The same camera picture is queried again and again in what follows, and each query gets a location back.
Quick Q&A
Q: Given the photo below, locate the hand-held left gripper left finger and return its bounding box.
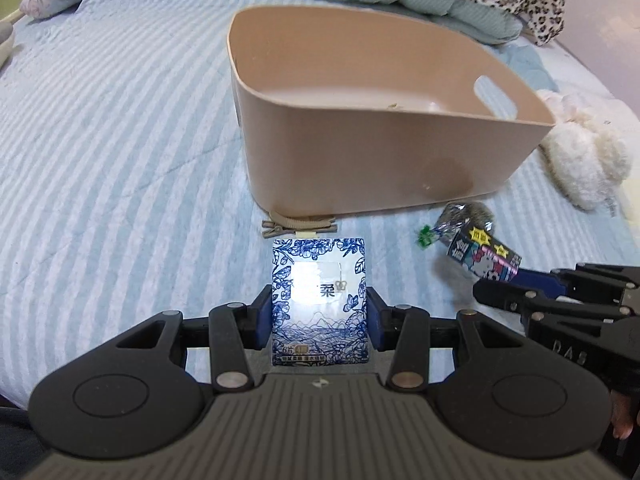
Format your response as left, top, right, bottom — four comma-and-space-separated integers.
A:
116, 284, 274, 392

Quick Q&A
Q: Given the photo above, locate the beige plastic bin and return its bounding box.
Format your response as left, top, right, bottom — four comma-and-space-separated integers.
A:
226, 4, 557, 217

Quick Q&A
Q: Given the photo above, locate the beige hair clip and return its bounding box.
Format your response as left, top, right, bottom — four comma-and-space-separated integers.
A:
261, 217, 335, 237

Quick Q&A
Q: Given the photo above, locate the blue striped bed sheet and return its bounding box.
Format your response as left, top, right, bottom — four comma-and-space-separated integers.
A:
0, 0, 640, 411

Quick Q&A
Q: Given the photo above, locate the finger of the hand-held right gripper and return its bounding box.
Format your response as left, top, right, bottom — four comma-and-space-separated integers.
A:
514, 261, 640, 306
472, 279, 628, 328

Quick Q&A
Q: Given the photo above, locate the cartoon print snack packet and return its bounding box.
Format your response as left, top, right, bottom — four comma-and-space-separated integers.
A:
432, 202, 524, 287

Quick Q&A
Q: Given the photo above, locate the blue floral tissue packet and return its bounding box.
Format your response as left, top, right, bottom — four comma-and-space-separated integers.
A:
271, 237, 371, 367

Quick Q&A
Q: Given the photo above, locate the dark cloth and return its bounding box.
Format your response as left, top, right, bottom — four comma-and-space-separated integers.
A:
0, 406, 53, 480

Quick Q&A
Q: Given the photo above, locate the person's right hand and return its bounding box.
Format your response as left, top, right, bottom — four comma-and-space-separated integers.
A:
610, 390, 640, 442

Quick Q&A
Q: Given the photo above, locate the white plush toy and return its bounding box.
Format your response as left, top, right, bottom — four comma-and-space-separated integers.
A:
536, 88, 634, 212

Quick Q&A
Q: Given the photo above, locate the grey-green quilted blanket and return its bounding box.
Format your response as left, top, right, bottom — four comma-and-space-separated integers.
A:
235, 0, 522, 47

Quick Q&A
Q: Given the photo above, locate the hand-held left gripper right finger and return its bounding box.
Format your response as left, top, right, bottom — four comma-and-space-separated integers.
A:
367, 284, 524, 392

